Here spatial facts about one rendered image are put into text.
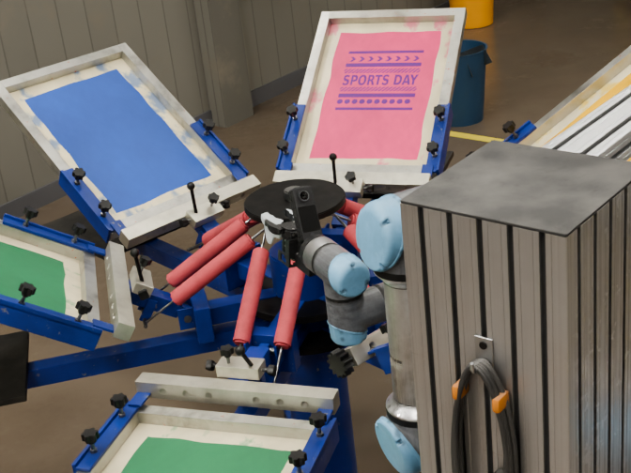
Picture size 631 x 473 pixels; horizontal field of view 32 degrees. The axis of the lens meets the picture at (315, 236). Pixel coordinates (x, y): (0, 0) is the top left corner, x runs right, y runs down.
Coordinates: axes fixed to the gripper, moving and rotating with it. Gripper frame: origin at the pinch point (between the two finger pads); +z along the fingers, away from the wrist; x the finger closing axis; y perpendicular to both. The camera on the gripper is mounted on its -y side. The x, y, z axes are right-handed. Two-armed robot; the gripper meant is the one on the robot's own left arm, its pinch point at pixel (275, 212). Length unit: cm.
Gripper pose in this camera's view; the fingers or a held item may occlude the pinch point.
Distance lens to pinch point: 239.5
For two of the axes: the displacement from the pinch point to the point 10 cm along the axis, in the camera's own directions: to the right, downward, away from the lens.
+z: -4.6, -3.3, 8.3
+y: -0.1, 9.3, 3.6
